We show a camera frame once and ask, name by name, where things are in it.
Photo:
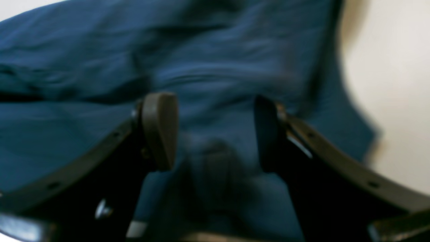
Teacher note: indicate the dark navy t-shirt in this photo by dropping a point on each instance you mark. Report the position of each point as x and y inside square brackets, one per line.
[71, 71]

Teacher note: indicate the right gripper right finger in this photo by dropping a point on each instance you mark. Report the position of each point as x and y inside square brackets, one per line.
[336, 199]

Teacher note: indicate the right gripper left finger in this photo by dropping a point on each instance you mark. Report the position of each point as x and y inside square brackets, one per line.
[93, 199]

